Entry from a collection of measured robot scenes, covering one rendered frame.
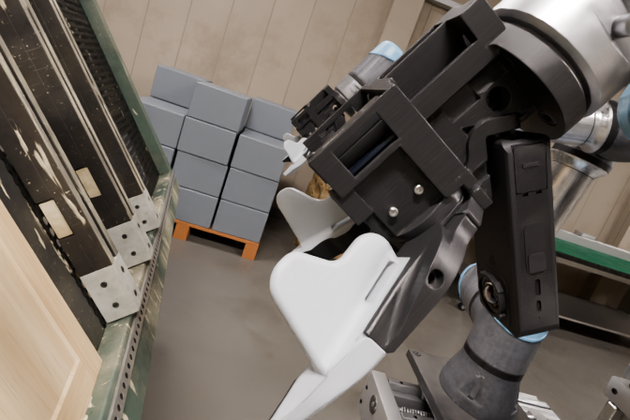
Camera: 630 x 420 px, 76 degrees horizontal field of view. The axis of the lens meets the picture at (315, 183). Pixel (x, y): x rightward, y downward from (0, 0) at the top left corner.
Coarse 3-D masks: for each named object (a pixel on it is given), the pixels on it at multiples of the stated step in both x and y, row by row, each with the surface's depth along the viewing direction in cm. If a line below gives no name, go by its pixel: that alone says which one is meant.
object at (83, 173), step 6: (84, 168) 101; (78, 174) 101; (84, 174) 102; (90, 174) 102; (84, 180) 102; (90, 180) 102; (84, 186) 102; (90, 186) 103; (96, 186) 103; (90, 192) 103; (96, 192) 104; (90, 198) 104
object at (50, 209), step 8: (48, 200) 79; (40, 208) 79; (48, 208) 79; (56, 208) 79; (48, 216) 79; (56, 216) 80; (56, 224) 80; (64, 224) 80; (56, 232) 81; (64, 232) 81; (72, 232) 81
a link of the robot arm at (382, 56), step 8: (376, 48) 85; (384, 48) 84; (392, 48) 83; (368, 56) 85; (376, 56) 84; (384, 56) 83; (392, 56) 83; (360, 64) 85; (368, 64) 84; (376, 64) 83; (384, 64) 83; (352, 72) 85; (360, 72) 84; (368, 72) 84; (376, 72) 84; (360, 80) 84; (368, 80) 84
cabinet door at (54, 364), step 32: (0, 224) 62; (0, 256) 60; (32, 256) 68; (0, 288) 58; (32, 288) 64; (0, 320) 56; (32, 320) 62; (64, 320) 70; (0, 352) 53; (32, 352) 59; (64, 352) 67; (96, 352) 76; (0, 384) 51; (32, 384) 57; (64, 384) 64; (0, 416) 50; (32, 416) 55; (64, 416) 61
